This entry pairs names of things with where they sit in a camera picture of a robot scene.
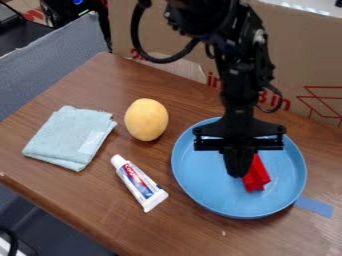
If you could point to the brown cardboard box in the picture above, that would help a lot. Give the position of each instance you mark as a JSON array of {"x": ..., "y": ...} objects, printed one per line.
[{"x": 304, "y": 48}]

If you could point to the blue tape strip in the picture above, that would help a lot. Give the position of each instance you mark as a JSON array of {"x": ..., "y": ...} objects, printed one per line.
[{"x": 315, "y": 206}]

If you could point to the light blue folded cloth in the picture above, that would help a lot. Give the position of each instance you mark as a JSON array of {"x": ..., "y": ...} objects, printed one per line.
[{"x": 69, "y": 138}]

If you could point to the yellow round fruit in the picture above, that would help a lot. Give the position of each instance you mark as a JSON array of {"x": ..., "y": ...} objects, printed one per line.
[{"x": 145, "y": 119}]

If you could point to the white toothpaste tube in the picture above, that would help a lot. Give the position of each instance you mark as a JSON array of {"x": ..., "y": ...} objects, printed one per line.
[{"x": 147, "y": 192}]

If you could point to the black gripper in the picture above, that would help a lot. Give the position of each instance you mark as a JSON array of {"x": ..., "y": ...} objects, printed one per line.
[{"x": 238, "y": 131}]

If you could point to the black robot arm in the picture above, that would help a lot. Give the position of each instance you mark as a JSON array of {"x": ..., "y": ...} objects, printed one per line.
[{"x": 227, "y": 26}]

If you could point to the blue plate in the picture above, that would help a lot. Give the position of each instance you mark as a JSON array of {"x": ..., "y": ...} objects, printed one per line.
[{"x": 200, "y": 175}]

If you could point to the black device in background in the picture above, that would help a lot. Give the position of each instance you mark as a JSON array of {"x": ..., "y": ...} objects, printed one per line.
[{"x": 63, "y": 11}]

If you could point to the red star-shaped bar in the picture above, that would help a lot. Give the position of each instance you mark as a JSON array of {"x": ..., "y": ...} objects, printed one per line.
[{"x": 256, "y": 178}]

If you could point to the grey fabric partition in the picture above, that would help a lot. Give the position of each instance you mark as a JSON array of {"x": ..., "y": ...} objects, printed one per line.
[{"x": 32, "y": 68}]

